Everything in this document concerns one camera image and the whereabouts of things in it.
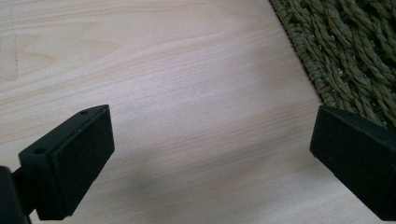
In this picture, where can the green woven mat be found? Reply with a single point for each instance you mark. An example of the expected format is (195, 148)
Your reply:
(345, 46)

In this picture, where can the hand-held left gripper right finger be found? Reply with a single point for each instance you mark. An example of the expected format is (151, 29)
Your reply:
(358, 155)

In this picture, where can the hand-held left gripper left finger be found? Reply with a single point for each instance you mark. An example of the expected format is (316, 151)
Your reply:
(74, 161)

